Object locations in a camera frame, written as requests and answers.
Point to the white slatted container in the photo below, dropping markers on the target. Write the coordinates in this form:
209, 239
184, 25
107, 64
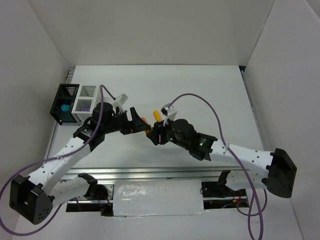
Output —
88, 96

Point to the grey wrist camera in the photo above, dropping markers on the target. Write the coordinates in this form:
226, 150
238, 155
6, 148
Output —
169, 112
119, 101

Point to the yellow striped green bee lego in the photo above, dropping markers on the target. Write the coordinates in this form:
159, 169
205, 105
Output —
148, 130

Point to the aluminium table edge rail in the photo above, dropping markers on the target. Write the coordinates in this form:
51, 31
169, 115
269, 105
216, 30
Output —
146, 173

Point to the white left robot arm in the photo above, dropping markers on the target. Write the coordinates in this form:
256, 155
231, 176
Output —
34, 196

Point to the black slatted container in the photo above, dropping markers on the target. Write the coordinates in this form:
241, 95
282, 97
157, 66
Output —
66, 94

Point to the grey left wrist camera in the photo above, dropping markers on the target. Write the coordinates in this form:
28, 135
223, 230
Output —
119, 101

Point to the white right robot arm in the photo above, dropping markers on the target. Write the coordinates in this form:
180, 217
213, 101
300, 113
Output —
274, 171

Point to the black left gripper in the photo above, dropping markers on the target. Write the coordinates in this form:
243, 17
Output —
126, 122

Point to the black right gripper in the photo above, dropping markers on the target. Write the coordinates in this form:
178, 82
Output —
161, 133

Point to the teal round flower lego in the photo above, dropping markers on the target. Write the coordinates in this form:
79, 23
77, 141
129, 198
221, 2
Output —
65, 108

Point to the purple butterfly wing lego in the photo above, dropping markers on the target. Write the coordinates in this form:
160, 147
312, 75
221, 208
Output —
85, 110

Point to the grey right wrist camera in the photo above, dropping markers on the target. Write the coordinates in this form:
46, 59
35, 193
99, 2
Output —
169, 112

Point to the yellow rectangular lego brick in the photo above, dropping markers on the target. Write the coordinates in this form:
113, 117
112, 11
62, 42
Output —
157, 116

